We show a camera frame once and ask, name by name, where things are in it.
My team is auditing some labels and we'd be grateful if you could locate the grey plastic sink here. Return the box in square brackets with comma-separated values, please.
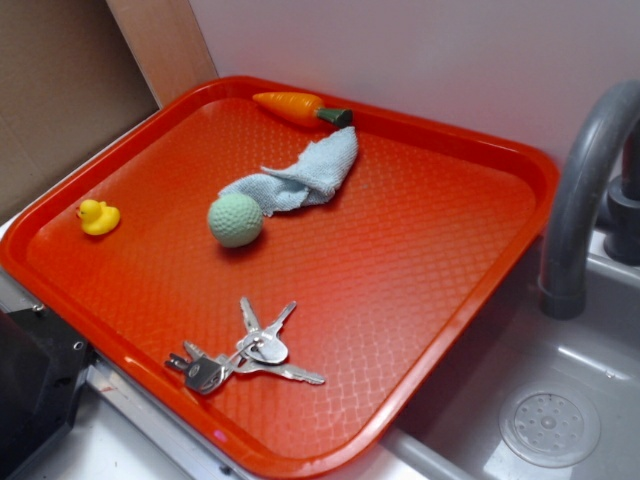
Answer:
[383, 247, 639, 479]

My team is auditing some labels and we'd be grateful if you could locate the red plastic tray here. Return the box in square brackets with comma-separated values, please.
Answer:
[1, 77, 559, 479]

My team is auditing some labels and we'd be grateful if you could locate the brown cardboard panel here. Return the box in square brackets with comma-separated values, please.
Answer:
[1, 1, 217, 220]

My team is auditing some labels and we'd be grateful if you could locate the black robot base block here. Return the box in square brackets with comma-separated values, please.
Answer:
[1, 305, 92, 479]

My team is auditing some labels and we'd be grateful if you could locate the grey faucet spout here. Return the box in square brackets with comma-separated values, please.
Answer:
[538, 80, 639, 320]

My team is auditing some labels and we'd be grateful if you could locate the silver key bunch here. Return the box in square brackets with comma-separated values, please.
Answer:
[165, 297, 325, 395]

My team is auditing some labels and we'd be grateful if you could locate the orange toy carrot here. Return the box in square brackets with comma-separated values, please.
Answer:
[252, 92, 354, 128]

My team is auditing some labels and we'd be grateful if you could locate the light blue cloth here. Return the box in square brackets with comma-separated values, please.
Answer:
[219, 126, 359, 217]

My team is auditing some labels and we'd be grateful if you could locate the sink drain strainer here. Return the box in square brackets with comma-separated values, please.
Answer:
[498, 382, 601, 469]

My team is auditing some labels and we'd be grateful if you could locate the yellow rubber duck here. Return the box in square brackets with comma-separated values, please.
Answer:
[76, 199, 121, 236]

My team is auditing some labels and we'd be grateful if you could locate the green dimpled ball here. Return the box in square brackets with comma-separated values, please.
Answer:
[207, 193, 263, 248]

